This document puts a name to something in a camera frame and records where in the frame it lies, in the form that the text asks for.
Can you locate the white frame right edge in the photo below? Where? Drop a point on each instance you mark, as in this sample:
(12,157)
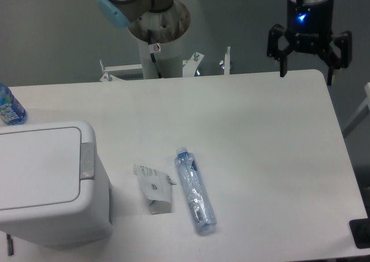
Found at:
(358,115)

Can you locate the black clamp at table edge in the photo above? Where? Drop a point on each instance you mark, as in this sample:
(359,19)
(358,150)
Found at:
(360,232)

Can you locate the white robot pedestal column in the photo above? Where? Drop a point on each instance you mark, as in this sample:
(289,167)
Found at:
(160,40)

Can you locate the grey robot arm blue cap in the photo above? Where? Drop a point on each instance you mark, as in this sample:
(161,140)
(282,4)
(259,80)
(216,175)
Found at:
(122,13)

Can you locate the white trash can body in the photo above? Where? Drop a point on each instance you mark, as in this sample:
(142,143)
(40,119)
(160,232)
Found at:
(87,218)

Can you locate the white trash can lid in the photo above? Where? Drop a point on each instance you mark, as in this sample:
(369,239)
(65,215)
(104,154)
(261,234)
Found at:
(39,167)

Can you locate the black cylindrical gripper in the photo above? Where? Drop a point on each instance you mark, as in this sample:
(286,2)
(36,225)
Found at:
(309,30)

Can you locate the empty clear plastic bottle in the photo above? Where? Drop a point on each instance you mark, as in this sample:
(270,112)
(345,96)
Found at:
(197,199)

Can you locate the white metal frame bracket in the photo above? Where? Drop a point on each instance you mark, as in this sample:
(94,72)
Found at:
(190,67)

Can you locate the grey lid push button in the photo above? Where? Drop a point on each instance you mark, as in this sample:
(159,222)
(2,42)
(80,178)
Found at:
(87,161)

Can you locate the blue labelled water bottle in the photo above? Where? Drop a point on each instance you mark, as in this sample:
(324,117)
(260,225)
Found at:
(12,111)

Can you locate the white crumpled paper carton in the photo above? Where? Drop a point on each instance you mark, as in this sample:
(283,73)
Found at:
(156,186)

